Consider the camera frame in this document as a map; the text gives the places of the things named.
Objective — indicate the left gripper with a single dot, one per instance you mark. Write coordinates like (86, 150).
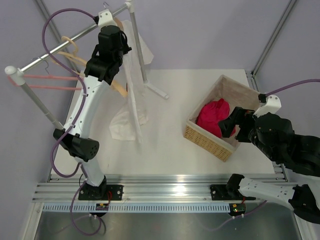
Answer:
(125, 48)

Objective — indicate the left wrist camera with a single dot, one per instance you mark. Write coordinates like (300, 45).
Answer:
(105, 18)

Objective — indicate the white printed t shirt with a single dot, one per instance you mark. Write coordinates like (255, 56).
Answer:
(126, 124)

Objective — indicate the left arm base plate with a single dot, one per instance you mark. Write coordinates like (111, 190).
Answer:
(105, 192)

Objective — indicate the aluminium rail frame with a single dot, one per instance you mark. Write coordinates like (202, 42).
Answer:
(166, 166)

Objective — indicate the wooden hanger with metal hook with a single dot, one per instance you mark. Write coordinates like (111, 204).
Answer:
(115, 85)

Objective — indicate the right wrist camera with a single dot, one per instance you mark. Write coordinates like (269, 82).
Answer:
(268, 104)

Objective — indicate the light wooden hanger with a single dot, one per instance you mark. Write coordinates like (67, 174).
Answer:
(72, 56)

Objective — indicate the white cable duct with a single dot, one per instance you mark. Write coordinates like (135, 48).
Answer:
(152, 208)

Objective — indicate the pink cloth in basket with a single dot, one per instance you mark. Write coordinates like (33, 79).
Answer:
(211, 114)

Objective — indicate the clothes rack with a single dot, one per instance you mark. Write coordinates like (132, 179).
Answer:
(17, 75)

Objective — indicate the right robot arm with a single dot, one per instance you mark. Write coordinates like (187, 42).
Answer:
(275, 138)

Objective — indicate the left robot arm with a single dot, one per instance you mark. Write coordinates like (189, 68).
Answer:
(100, 70)

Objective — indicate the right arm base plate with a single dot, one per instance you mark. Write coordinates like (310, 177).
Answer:
(219, 192)

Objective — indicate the wicker basket with liner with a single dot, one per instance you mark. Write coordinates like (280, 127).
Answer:
(236, 94)

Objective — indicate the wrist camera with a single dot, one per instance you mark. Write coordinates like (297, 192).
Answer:
(268, 104)
(105, 18)

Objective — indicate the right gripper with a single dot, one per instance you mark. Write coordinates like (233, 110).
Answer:
(243, 116)

